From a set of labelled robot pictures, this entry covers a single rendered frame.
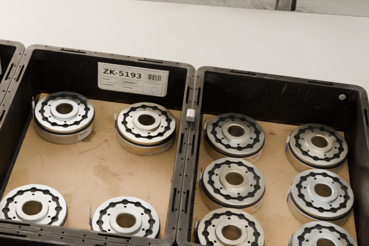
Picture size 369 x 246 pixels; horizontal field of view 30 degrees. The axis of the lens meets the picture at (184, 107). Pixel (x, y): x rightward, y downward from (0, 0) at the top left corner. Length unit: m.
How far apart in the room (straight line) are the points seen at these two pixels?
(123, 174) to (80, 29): 0.60
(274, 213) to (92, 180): 0.30
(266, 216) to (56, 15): 0.82
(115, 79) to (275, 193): 0.35
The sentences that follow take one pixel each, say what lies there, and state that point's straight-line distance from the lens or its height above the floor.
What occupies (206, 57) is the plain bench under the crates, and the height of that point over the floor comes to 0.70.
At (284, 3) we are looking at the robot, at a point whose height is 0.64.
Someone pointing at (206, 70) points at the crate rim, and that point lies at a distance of 1.20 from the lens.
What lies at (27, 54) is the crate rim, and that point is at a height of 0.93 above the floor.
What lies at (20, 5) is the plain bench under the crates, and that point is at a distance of 1.75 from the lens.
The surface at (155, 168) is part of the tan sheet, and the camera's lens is 1.16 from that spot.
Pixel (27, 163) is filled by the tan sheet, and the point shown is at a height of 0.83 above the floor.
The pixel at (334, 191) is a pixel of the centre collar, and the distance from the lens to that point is 1.14.
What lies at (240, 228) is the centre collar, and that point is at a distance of 1.05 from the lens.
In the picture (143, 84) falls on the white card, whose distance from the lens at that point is 1.23.
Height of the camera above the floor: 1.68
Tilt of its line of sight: 42 degrees down
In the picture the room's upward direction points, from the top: 7 degrees clockwise
